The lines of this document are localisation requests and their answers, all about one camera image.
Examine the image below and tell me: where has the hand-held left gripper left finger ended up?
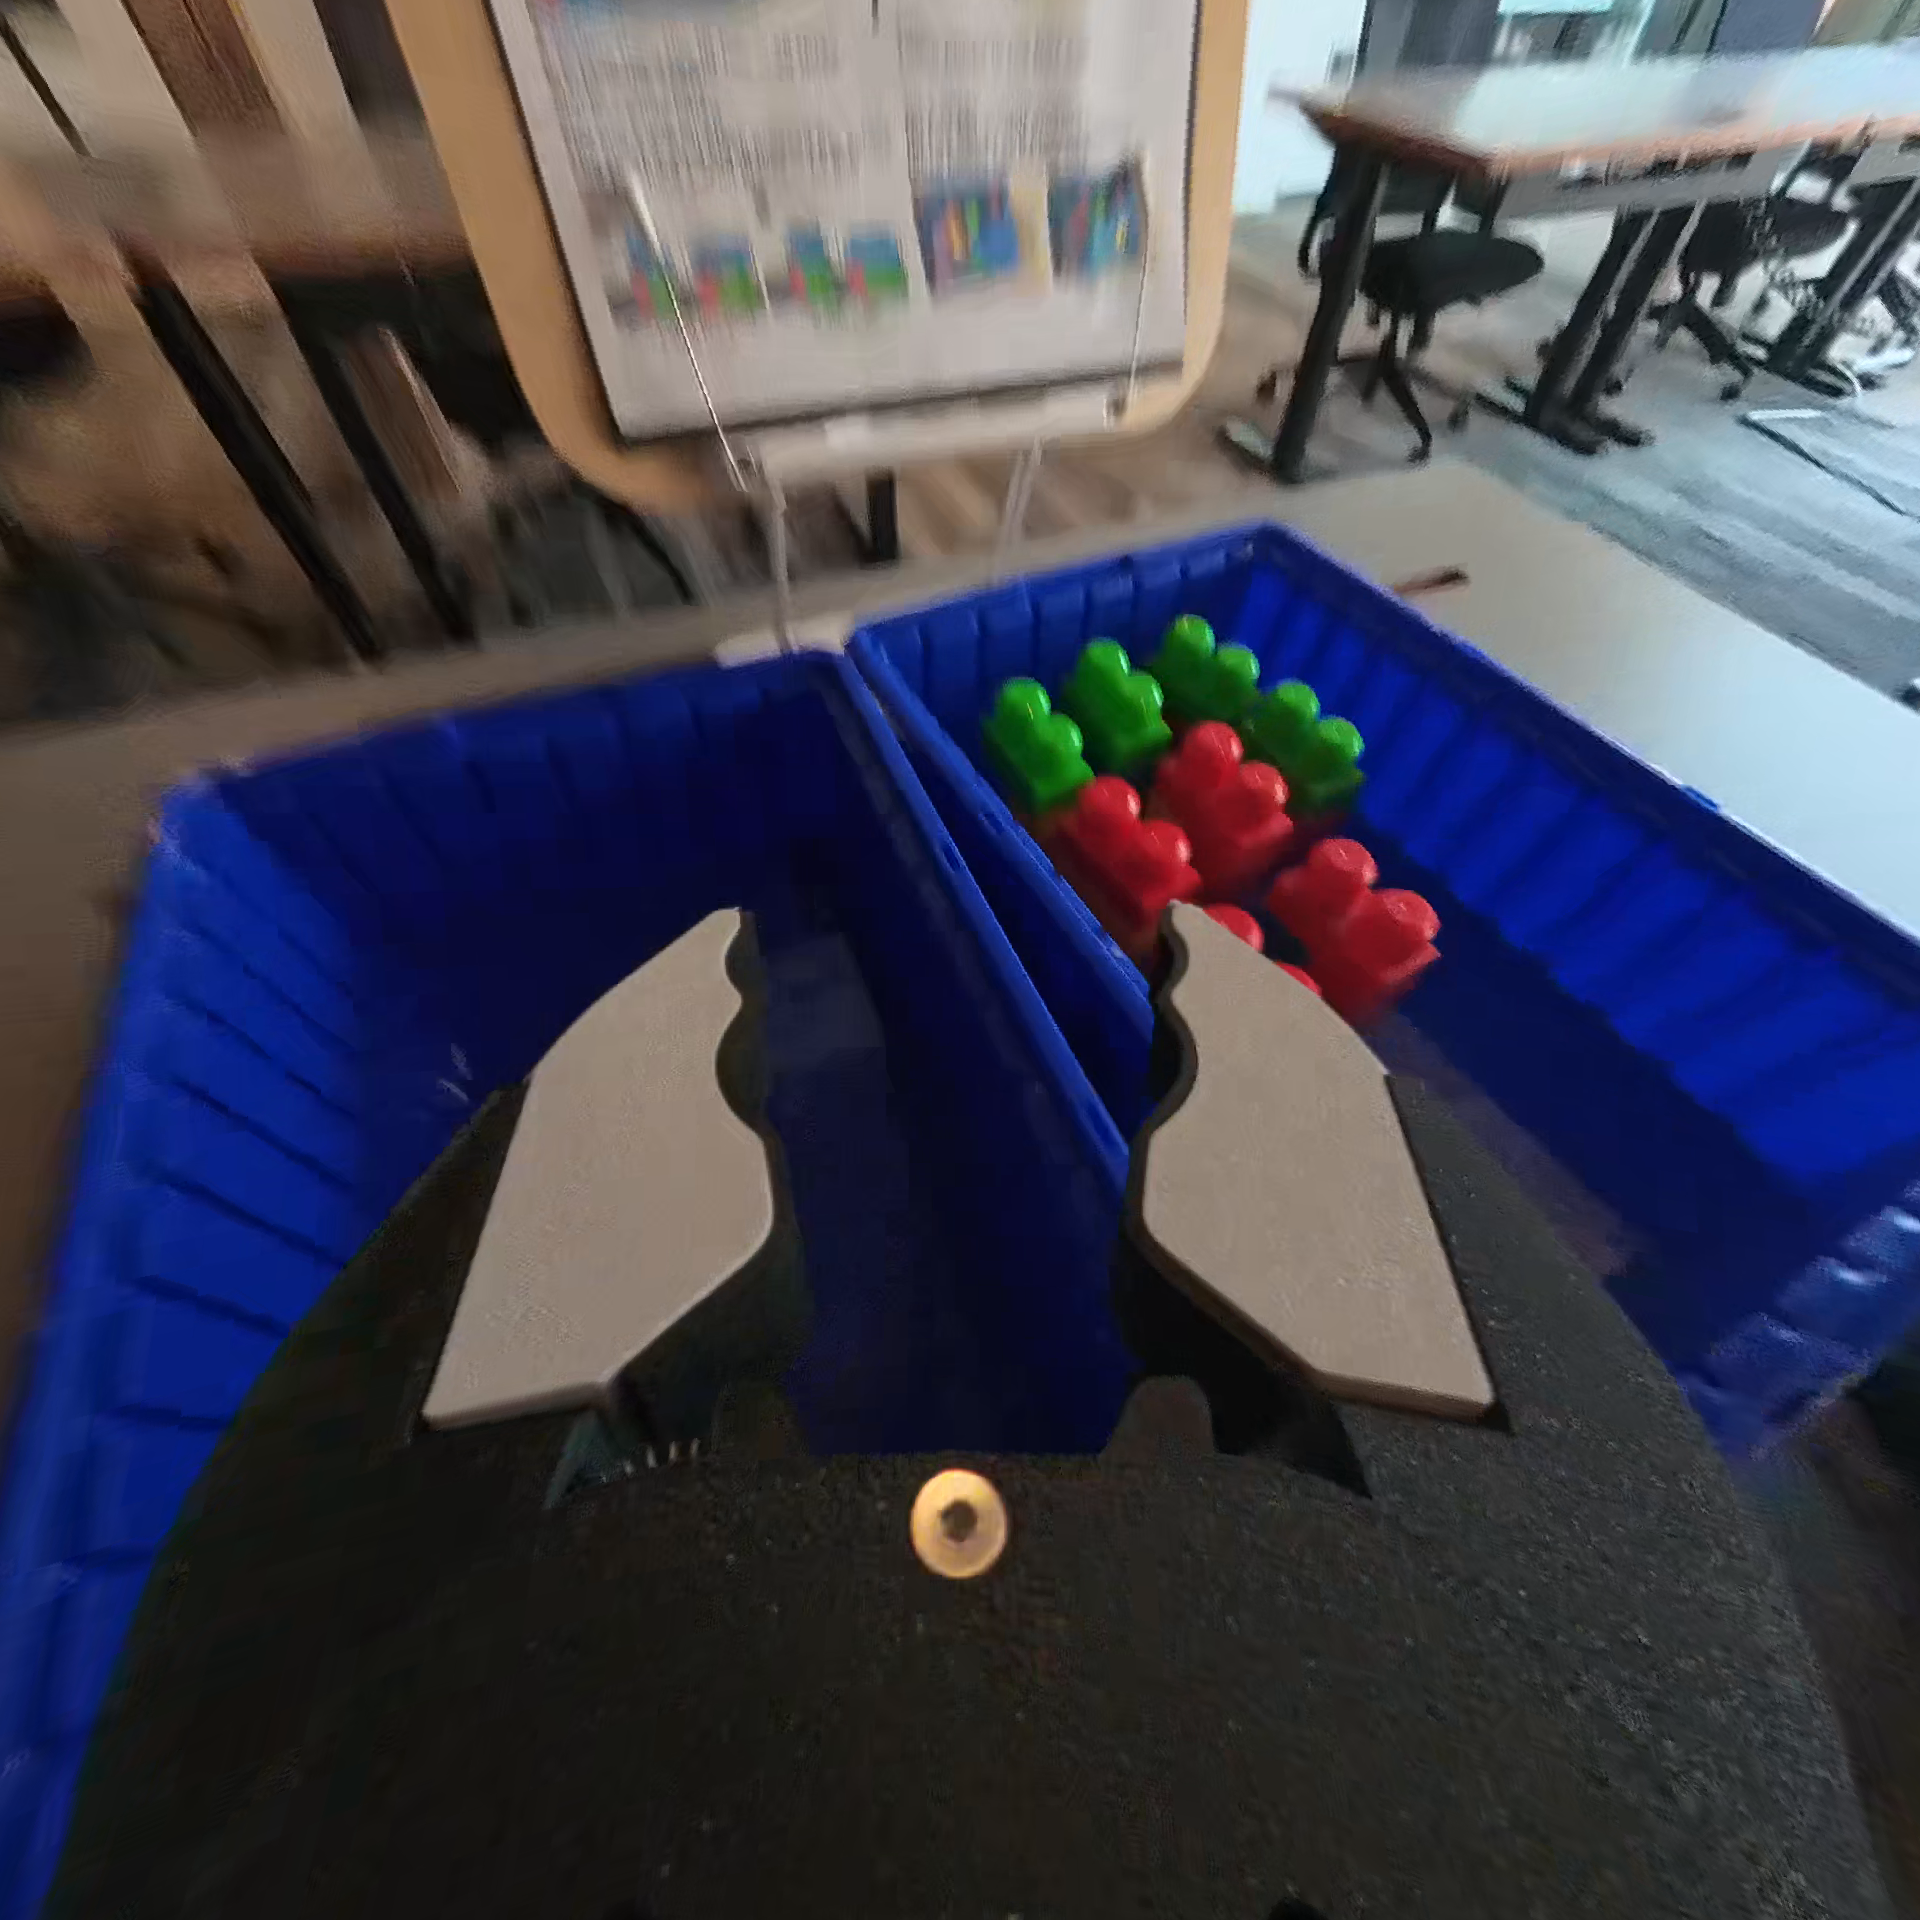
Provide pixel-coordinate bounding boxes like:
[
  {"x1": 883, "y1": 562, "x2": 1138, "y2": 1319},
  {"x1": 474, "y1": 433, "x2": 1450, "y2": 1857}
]
[{"x1": 419, "y1": 906, "x2": 805, "y2": 1435}]

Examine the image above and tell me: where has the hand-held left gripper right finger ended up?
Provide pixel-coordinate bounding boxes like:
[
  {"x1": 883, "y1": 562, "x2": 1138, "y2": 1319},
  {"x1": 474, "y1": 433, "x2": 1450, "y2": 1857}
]
[{"x1": 1123, "y1": 901, "x2": 1499, "y2": 1423}]

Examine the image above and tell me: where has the blue plastic bin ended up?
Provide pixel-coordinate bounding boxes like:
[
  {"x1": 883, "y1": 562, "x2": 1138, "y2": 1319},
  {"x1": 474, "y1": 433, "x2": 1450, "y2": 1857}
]
[
  {"x1": 847, "y1": 521, "x2": 1920, "y2": 1463},
  {"x1": 1, "y1": 646, "x2": 1157, "y2": 1920}
]

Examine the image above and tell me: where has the instruction sheet on stand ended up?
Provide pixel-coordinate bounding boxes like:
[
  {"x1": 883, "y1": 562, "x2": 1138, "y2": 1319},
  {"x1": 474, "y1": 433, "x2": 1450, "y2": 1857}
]
[{"x1": 385, "y1": 2, "x2": 1250, "y2": 511}]

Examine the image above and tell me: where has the black office chair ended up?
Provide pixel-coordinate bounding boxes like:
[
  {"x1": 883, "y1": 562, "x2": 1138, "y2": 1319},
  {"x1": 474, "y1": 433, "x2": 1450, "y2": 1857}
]
[
  {"x1": 1305, "y1": 150, "x2": 1546, "y2": 452},
  {"x1": 1649, "y1": 137, "x2": 1920, "y2": 406}
]

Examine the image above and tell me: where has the printed instruction sheet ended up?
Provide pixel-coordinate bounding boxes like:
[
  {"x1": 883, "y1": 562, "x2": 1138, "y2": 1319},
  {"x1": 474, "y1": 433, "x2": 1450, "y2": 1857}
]
[{"x1": 490, "y1": 2, "x2": 1201, "y2": 443}]

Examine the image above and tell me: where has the wooden office desk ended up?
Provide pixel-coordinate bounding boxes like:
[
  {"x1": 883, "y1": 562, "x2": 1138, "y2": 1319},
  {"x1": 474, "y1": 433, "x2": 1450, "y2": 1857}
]
[
  {"x1": 1275, "y1": 45, "x2": 1920, "y2": 482},
  {"x1": 1, "y1": 121, "x2": 510, "y2": 661}
]

